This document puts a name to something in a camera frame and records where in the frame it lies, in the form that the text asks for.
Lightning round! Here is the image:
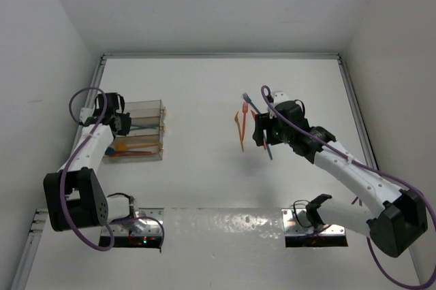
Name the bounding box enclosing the yellow plastic spoon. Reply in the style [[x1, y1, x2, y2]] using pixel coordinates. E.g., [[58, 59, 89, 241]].
[[115, 143, 159, 151]]

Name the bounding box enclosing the blue plastic fork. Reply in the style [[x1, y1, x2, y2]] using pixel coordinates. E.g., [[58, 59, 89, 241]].
[[242, 93, 261, 114]]

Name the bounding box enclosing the blue plastic spoon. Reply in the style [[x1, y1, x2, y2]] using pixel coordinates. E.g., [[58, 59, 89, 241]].
[[105, 147, 134, 156]]

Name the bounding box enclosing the orange plastic spoon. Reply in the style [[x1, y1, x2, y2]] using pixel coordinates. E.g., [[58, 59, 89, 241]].
[[109, 153, 155, 157]]

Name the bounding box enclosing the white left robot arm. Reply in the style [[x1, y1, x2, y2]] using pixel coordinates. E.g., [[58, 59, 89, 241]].
[[43, 93, 131, 231]]

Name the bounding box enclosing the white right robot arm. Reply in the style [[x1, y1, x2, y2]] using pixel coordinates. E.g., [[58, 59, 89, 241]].
[[253, 93, 428, 257]]

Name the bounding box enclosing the orange plastic knife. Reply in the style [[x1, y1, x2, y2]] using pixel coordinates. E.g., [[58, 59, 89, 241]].
[[251, 110, 267, 150]]

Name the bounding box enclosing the orange plastic fork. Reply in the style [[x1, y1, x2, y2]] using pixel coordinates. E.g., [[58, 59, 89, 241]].
[[242, 101, 248, 141]]

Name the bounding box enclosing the clear acrylic utensil organizer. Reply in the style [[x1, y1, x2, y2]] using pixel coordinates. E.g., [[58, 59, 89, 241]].
[[103, 99, 166, 163]]

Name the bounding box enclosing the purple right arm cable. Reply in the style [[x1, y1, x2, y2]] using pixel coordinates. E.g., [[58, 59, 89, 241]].
[[260, 85, 436, 287]]

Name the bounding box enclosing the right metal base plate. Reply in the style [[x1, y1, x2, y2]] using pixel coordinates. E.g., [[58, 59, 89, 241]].
[[281, 206, 346, 237]]

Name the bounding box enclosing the metal base plate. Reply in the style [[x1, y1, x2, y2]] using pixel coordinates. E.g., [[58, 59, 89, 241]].
[[109, 208, 164, 237], [281, 206, 346, 237]]

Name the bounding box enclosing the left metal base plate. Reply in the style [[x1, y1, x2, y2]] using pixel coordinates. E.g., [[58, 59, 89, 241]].
[[109, 208, 164, 237]]

